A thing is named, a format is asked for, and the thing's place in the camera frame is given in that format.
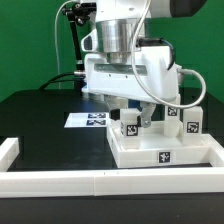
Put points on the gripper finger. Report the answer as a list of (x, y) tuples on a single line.
[(146, 114), (115, 104)]

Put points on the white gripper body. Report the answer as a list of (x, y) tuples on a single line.
[(152, 65)]

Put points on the white square table top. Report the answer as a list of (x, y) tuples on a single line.
[(153, 149)]

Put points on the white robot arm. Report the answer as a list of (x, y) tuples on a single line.
[(122, 60)]

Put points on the white marker sheet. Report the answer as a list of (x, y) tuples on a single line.
[(89, 119)]

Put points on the white U-shaped fence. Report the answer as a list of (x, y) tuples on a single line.
[(108, 182)]

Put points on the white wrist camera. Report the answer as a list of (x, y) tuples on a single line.
[(90, 42)]

